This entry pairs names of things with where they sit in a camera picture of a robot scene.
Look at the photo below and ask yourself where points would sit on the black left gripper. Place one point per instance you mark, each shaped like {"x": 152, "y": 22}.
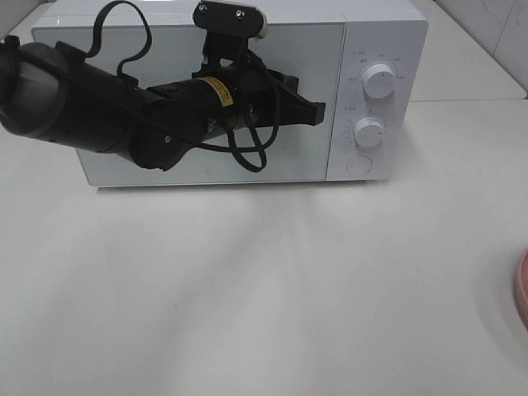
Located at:
{"x": 221, "y": 100}

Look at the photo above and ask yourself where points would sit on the white microwave door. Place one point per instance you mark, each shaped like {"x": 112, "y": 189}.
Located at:
{"x": 300, "y": 152}

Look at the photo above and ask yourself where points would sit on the white timer knob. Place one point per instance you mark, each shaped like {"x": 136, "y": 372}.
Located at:
{"x": 368, "y": 132}

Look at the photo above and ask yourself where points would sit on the round white door button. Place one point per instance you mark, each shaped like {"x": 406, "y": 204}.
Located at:
{"x": 358, "y": 167}

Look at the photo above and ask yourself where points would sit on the pink round plate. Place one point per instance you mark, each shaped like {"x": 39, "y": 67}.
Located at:
{"x": 520, "y": 288}

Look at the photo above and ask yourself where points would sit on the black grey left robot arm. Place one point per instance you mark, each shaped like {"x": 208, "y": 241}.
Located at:
{"x": 52, "y": 94}

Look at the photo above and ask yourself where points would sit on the white microwave oven body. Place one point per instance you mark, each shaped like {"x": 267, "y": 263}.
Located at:
{"x": 391, "y": 31}

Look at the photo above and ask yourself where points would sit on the upper white power knob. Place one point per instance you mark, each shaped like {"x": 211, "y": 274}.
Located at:
{"x": 378, "y": 79}

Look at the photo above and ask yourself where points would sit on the left wrist camera black silver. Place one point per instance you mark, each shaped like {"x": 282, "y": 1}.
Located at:
{"x": 228, "y": 26}

